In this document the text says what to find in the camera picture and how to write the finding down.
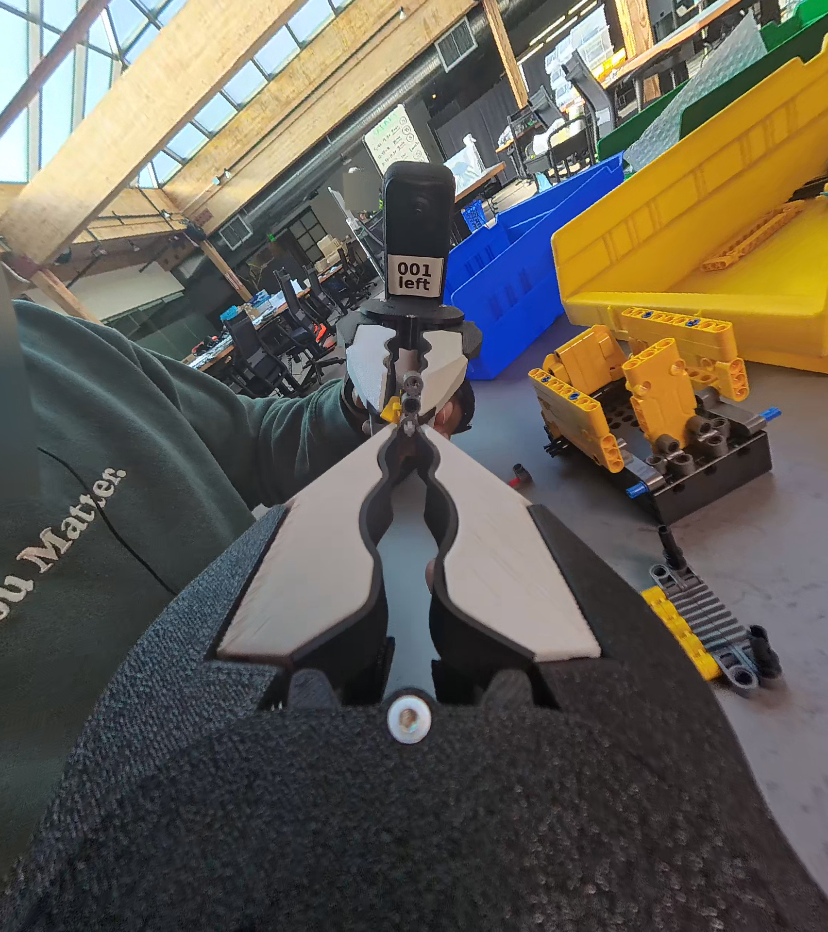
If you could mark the whiteboard on stand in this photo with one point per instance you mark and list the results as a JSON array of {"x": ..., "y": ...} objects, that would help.
[{"x": 395, "y": 142}]

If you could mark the orange lego beam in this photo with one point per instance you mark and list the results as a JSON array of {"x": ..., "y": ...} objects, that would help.
[{"x": 749, "y": 237}]

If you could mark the person's left forearm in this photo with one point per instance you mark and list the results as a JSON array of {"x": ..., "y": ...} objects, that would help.
[{"x": 297, "y": 429}]

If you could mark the blue plastic bin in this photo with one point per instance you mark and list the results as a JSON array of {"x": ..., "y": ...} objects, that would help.
[{"x": 530, "y": 291}]

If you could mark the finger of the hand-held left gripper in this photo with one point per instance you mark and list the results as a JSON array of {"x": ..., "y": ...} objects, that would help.
[
  {"x": 443, "y": 371},
  {"x": 366, "y": 364}
]

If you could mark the yellow lego robot model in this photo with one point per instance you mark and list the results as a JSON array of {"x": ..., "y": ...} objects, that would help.
[{"x": 654, "y": 408}]

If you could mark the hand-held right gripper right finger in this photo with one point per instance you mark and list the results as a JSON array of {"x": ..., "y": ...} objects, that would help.
[{"x": 508, "y": 582}]

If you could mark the dark grey lego liftarm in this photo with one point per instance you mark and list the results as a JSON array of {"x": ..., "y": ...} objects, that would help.
[{"x": 524, "y": 475}]

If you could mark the person's left hand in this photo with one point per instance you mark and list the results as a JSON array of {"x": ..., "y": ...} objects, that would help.
[{"x": 450, "y": 415}]

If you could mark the green plastic bin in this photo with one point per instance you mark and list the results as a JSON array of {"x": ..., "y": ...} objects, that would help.
[{"x": 785, "y": 51}]

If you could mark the grey ribbed lego subassembly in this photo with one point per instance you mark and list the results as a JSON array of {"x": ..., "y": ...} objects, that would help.
[{"x": 705, "y": 626}]

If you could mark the wooden office desk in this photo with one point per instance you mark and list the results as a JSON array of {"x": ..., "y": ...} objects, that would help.
[
  {"x": 676, "y": 44},
  {"x": 479, "y": 175}
]

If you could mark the black office chair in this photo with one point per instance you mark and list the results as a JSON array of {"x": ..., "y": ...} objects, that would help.
[
  {"x": 253, "y": 357},
  {"x": 297, "y": 313},
  {"x": 574, "y": 109}
]

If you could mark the yellow plastic bin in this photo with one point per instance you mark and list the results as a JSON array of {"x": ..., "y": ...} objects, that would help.
[{"x": 712, "y": 277}]

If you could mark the person's green hoodie torso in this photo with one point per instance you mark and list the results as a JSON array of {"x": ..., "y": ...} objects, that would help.
[{"x": 57, "y": 510}]

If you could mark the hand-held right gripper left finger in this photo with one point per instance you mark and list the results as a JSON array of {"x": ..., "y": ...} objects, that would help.
[{"x": 297, "y": 582}]

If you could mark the large bubble wrap sheet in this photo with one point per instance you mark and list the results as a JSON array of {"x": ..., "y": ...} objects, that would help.
[{"x": 698, "y": 102}]

